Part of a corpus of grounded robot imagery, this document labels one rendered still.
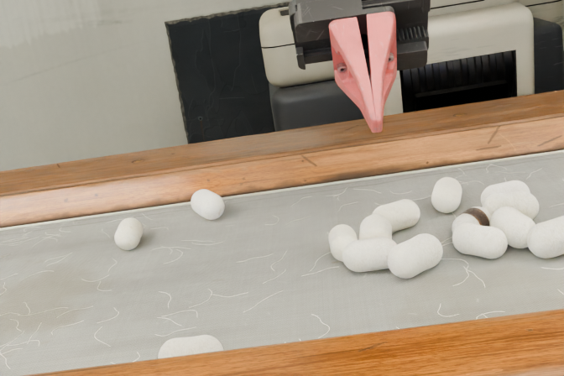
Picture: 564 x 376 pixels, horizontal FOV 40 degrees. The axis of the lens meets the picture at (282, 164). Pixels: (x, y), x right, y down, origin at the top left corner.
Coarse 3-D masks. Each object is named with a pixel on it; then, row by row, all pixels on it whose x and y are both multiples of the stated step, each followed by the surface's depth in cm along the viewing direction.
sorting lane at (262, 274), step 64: (320, 192) 64; (384, 192) 61; (0, 256) 61; (64, 256) 59; (128, 256) 57; (192, 256) 55; (256, 256) 53; (320, 256) 51; (448, 256) 48; (512, 256) 47; (0, 320) 50; (64, 320) 48; (128, 320) 47; (192, 320) 45; (256, 320) 44; (320, 320) 43; (384, 320) 42; (448, 320) 41
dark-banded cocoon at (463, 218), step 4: (480, 208) 50; (484, 212) 50; (488, 212) 50; (460, 216) 49; (464, 216) 49; (468, 216) 49; (472, 216) 49; (488, 216) 50; (456, 220) 49; (460, 220) 49; (464, 220) 49; (468, 220) 49; (472, 220) 49; (476, 220) 49; (452, 224) 50; (456, 224) 49; (460, 224) 49; (452, 228) 50; (452, 232) 50
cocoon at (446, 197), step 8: (440, 184) 55; (448, 184) 55; (456, 184) 55; (432, 192) 55; (440, 192) 54; (448, 192) 54; (456, 192) 54; (432, 200) 55; (440, 200) 54; (448, 200) 54; (456, 200) 54; (440, 208) 54; (448, 208) 54; (456, 208) 55
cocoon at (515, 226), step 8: (504, 208) 49; (512, 208) 49; (496, 216) 49; (504, 216) 48; (512, 216) 47; (520, 216) 47; (496, 224) 48; (504, 224) 47; (512, 224) 47; (520, 224) 47; (528, 224) 47; (504, 232) 47; (512, 232) 47; (520, 232) 46; (512, 240) 47; (520, 240) 47
